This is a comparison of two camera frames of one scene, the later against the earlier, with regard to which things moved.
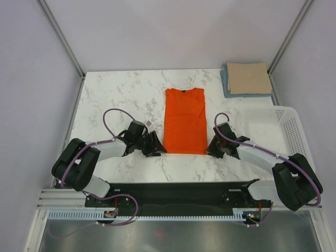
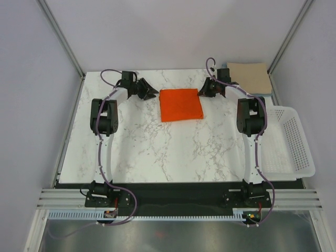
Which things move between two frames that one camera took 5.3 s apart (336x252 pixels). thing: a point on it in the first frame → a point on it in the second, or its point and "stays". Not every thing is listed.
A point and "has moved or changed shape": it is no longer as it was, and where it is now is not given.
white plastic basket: (277, 129) stays
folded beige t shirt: (248, 78) stays
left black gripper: (154, 146) → (145, 86)
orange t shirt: (185, 128) has moved or changed shape
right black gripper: (212, 151) → (205, 91)
